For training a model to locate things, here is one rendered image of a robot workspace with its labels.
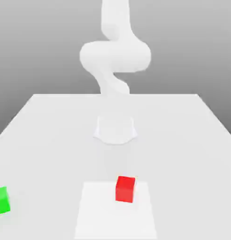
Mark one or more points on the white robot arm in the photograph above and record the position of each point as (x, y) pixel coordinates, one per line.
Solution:
(115, 56)

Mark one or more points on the small red cube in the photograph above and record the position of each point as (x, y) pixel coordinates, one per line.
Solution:
(124, 190)

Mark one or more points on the small green cube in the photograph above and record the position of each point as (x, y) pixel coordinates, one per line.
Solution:
(1, 201)

